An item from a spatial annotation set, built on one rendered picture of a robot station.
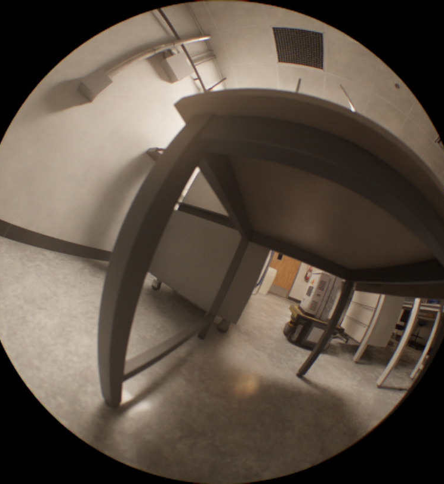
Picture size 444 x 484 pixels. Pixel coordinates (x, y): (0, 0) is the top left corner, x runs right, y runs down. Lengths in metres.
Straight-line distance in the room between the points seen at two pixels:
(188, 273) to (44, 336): 0.90
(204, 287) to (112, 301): 0.79
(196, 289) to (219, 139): 0.89
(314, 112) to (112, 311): 0.34
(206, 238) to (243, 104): 0.86
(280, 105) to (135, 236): 0.23
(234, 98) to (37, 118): 1.23
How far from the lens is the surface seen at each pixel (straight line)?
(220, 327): 1.03
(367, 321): 1.78
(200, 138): 0.20
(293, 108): 0.20
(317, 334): 1.45
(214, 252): 0.93
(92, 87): 1.24
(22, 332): 0.68
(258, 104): 0.21
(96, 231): 1.35
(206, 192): 1.13
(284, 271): 4.95
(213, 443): 0.55
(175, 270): 1.05
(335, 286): 1.56
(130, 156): 1.38
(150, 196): 0.17
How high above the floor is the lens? 0.50
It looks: 5 degrees up
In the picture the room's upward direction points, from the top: 23 degrees clockwise
